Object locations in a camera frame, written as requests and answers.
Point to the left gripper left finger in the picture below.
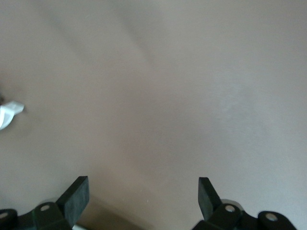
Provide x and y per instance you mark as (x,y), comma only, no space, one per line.
(72,203)

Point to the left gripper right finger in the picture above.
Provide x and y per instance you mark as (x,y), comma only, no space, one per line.
(208,203)

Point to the brown table mat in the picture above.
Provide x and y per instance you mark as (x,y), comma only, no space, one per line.
(153,95)

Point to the white curved plastic piece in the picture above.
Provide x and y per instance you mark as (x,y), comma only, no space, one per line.
(8,112)

